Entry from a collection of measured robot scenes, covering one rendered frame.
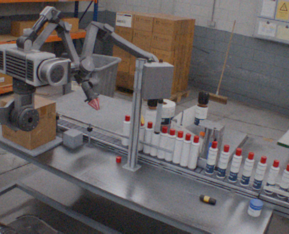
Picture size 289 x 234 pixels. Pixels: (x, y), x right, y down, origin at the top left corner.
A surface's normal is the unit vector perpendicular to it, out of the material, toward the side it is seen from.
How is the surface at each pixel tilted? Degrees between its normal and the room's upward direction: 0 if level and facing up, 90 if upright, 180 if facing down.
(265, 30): 90
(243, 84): 90
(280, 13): 90
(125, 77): 89
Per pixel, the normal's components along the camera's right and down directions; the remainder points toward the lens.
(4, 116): 0.79, 0.29
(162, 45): -0.53, 0.26
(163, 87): 0.42, 0.36
